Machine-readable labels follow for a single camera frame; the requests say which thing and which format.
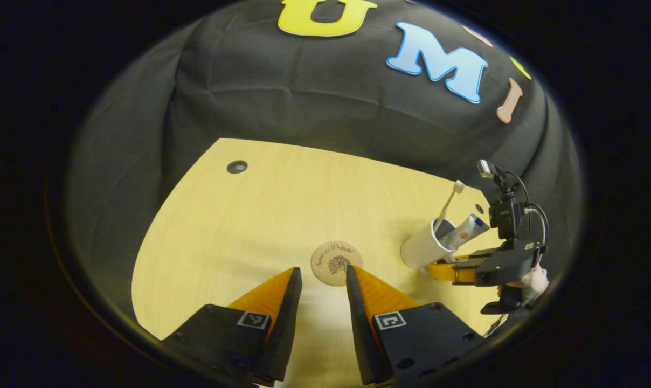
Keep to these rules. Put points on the white toothbrush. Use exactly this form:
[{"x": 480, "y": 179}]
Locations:
[{"x": 458, "y": 186}]

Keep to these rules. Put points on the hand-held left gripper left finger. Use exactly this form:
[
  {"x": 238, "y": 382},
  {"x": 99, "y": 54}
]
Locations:
[{"x": 285, "y": 323}]

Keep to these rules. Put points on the wooden desktop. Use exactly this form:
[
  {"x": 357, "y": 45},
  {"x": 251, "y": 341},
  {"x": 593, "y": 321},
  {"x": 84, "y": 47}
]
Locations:
[{"x": 239, "y": 226}]

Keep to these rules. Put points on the white toothpaste tube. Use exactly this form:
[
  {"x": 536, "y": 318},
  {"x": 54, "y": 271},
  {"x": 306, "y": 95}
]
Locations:
[{"x": 468, "y": 229}]

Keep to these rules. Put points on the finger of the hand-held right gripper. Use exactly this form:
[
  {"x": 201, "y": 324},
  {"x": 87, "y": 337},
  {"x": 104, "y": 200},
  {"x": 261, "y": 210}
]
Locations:
[{"x": 463, "y": 272}]

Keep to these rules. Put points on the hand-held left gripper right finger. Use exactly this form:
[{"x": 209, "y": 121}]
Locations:
[{"x": 360, "y": 328}]

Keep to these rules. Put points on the round wooden coaster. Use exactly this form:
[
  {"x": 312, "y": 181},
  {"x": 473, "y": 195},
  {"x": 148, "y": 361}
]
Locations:
[{"x": 333, "y": 261}]

